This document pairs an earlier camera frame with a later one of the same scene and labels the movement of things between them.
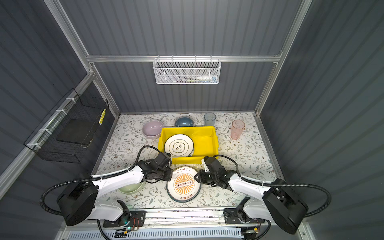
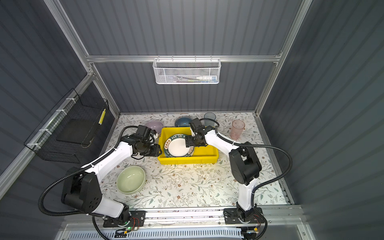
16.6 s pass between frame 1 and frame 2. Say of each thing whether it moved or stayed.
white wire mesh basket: stayed
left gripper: moved
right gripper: moved
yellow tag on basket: stayed
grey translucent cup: stayed
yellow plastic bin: stayed
